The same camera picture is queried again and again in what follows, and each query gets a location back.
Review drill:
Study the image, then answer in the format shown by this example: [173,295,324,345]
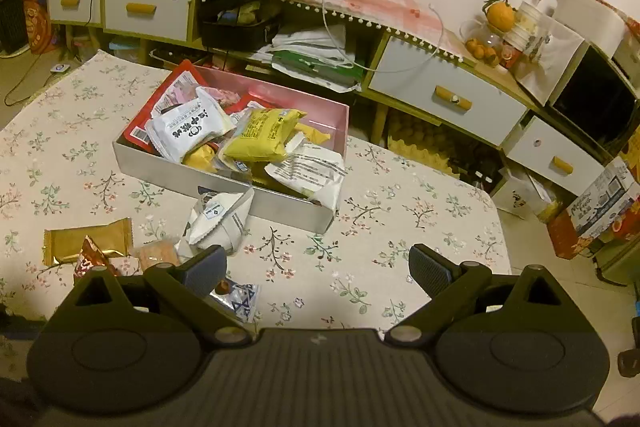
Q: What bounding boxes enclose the wooden sideboard cabinet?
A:
[45,0,621,198]

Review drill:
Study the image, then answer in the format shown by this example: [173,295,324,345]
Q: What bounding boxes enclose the red patterned bag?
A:
[20,0,54,56]

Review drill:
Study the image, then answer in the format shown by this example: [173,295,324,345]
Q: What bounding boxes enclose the pink cardboard box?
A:
[111,64,351,234]

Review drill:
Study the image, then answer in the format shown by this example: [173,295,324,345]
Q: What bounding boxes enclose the small yellow snack packet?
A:
[181,143,221,170]

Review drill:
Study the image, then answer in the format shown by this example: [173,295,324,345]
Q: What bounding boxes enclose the clear snack packet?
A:
[215,150,255,178]

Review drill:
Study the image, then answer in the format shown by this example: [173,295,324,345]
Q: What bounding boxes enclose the yellow egg carton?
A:
[386,111,462,178]

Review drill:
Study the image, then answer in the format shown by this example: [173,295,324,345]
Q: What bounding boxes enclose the black storage bin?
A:
[200,0,284,54]

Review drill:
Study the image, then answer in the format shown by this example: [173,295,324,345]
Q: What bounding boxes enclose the gold snack packet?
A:
[42,217,133,268]

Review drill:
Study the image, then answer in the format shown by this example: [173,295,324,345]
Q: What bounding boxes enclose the white black-lettered snack packet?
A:
[146,86,236,158]

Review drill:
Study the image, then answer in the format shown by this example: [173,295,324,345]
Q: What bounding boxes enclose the glass bowl of tangerines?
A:
[459,19,504,68]

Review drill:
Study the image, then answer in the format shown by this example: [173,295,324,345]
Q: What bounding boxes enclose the black microwave oven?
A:
[546,41,640,148]

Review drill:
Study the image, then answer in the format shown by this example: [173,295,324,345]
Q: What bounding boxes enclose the silver blue snack packet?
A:
[210,278,262,324]

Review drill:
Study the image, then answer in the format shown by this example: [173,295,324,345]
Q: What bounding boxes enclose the white fine-print snack packet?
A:
[264,141,347,208]

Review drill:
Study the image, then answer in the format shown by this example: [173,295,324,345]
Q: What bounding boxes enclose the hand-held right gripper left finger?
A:
[62,245,253,349]

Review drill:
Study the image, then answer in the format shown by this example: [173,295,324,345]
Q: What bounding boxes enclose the stack of papers and bags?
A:
[249,23,364,94]

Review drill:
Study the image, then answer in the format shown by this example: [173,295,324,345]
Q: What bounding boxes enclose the white blue-label snack packet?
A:
[182,188,255,256]

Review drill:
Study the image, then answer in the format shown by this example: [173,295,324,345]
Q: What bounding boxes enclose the large orange fruit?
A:
[481,0,517,34]

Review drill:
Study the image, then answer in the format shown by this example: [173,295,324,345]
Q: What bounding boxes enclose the colourful printed cardboard box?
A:
[546,156,640,261]

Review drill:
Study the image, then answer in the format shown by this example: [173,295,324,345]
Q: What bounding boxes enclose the white cloth cover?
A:
[515,0,627,106]

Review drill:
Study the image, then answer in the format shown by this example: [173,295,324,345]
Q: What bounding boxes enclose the white plastic bag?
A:
[491,166,552,221]

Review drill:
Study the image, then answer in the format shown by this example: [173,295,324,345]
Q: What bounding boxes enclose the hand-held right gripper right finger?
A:
[384,244,573,349]

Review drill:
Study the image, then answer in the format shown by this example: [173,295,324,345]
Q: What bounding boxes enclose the red triangular snack packet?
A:
[73,235,132,285]

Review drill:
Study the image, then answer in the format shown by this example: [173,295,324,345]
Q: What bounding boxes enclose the white charging cable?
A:
[319,0,447,74]

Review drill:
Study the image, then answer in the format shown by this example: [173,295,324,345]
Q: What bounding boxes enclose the red cup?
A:
[497,42,524,71]

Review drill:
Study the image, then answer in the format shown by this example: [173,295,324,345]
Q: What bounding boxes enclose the large red snack packet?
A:
[121,60,207,152]

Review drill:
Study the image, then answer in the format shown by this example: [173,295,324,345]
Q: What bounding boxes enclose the black plastic crate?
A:
[0,0,32,56]

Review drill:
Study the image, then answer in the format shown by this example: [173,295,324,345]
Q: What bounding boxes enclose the stack of paper cups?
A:
[502,0,552,58]

